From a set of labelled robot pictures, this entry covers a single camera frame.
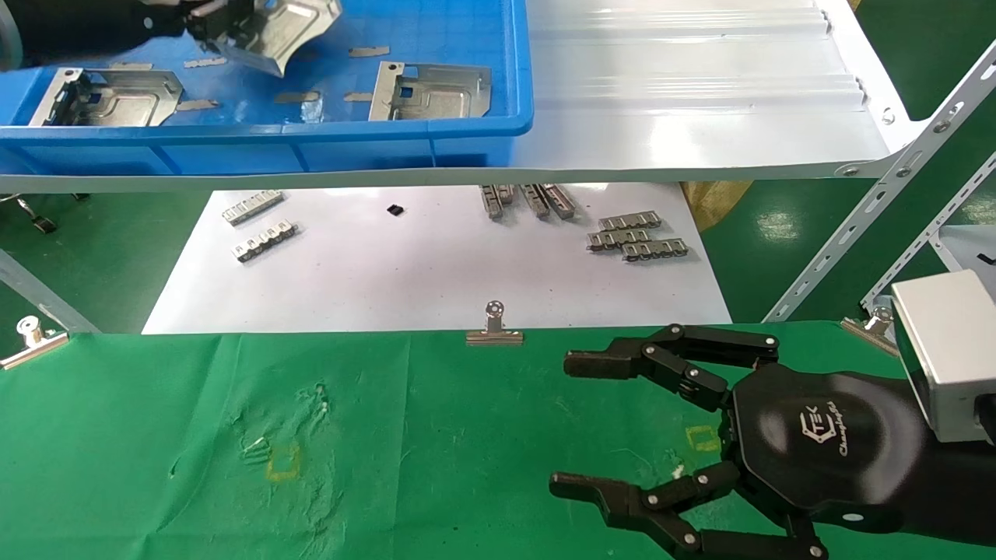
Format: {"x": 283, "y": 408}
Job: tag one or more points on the metal bracket with black clip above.
{"x": 117, "y": 101}

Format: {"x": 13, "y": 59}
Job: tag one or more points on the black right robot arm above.
{"x": 969, "y": 490}

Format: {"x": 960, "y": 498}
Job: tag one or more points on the white metal shelf board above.
{"x": 685, "y": 117}

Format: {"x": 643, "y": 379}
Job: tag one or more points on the white perforated shelf post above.
{"x": 47, "y": 295}
{"x": 879, "y": 194}
{"x": 926, "y": 237}

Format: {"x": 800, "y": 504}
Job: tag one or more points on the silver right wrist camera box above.
{"x": 949, "y": 350}

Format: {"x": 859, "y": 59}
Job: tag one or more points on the silver binder clip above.
{"x": 494, "y": 337}
{"x": 31, "y": 350}
{"x": 879, "y": 319}

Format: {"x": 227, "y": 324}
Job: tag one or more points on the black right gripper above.
{"x": 825, "y": 443}

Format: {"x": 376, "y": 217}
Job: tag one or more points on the small flat metal strip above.
{"x": 359, "y": 97}
{"x": 198, "y": 104}
{"x": 131, "y": 66}
{"x": 296, "y": 97}
{"x": 205, "y": 62}
{"x": 368, "y": 52}

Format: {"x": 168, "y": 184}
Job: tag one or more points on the blue plastic bin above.
{"x": 436, "y": 31}

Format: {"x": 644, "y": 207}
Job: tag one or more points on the curved-edge sheet metal bracket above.
{"x": 296, "y": 31}

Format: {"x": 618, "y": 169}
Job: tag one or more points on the white flat panel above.
{"x": 965, "y": 241}

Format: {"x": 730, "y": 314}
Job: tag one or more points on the yellow plastic bag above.
{"x": 712, "y": 202}

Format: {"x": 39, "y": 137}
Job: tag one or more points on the sheet metal bracket part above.
{"x": 436, "y": 93}

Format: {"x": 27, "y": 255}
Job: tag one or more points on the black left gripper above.
{"x": 93, "y": 27}

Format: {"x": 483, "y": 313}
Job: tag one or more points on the green table cloth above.
{"x": 467, "y": 451}

